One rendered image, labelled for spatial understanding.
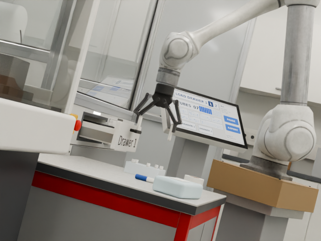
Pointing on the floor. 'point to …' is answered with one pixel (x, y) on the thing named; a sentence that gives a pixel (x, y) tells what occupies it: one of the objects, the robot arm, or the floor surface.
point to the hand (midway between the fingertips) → (153, 134)
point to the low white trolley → (109, 205)
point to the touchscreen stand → (187, 158)
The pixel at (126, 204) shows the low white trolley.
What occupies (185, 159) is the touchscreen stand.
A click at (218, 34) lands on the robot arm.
